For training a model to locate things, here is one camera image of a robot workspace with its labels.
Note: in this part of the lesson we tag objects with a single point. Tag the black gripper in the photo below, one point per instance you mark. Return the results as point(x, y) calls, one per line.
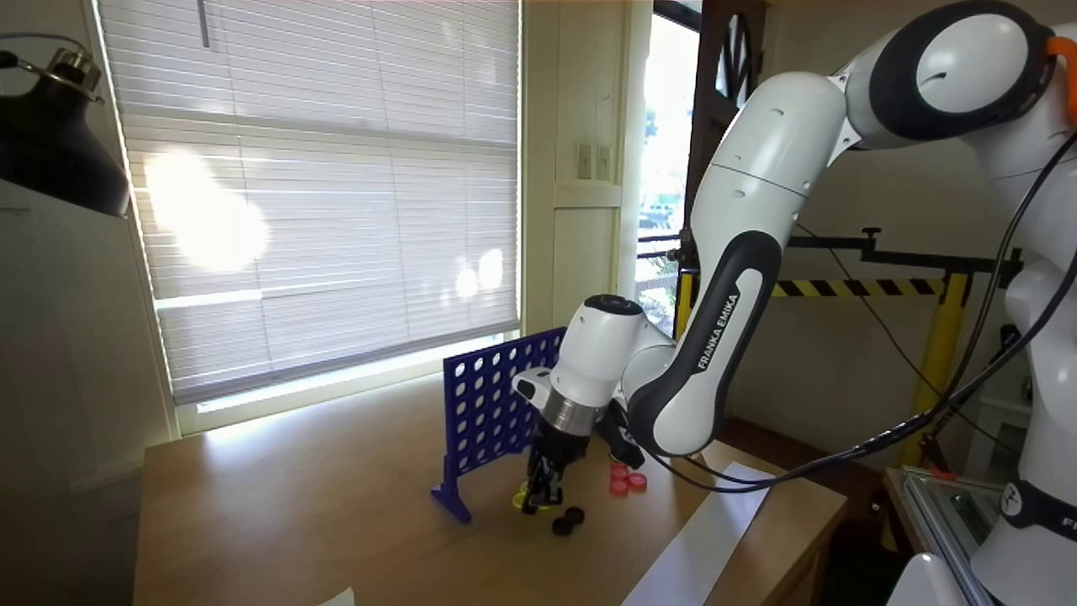
point(545, 466)

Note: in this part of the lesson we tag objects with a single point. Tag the black disc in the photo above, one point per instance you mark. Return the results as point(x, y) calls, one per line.
point(573, 515)
point(562, 527)

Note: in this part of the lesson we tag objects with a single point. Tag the red disc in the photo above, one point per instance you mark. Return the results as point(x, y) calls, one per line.
point(619, 487)
point(638, 484)

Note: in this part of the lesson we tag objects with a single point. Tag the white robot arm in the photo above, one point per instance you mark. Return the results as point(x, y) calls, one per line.
point(976, 70)

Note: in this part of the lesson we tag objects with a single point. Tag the blue connect four grid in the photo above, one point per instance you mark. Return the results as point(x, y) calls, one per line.
point(481, 414)

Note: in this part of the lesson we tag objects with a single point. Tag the white window blind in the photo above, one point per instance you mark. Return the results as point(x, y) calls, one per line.
point(317, 182)

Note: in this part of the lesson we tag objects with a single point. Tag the yellow black barrier stand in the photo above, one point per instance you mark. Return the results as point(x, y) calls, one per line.
point(854, 339)

